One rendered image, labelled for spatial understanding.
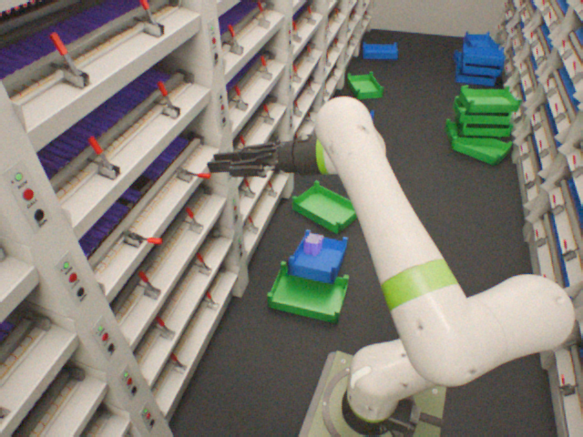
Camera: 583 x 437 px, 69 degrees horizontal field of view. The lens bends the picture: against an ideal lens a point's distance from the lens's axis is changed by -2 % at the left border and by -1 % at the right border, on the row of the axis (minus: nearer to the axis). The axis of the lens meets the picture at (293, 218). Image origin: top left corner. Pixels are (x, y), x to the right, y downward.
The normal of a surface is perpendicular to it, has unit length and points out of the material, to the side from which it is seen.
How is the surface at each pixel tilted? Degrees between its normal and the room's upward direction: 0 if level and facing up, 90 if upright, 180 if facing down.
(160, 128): 15
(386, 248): 57
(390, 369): 10
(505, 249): 0
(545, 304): 20
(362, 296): 0
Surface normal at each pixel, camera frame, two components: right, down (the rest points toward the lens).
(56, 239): 0.96, 0.18
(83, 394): 0.25, -0.67
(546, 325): 0.15, -0.04
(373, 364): -0.11, -0.72
